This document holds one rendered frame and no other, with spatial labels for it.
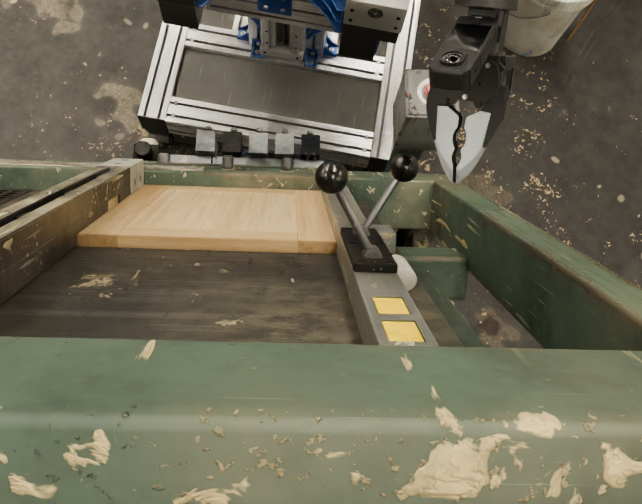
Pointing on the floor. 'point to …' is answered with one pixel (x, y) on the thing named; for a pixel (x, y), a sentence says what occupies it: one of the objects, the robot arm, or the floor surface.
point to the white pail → (541, 24)
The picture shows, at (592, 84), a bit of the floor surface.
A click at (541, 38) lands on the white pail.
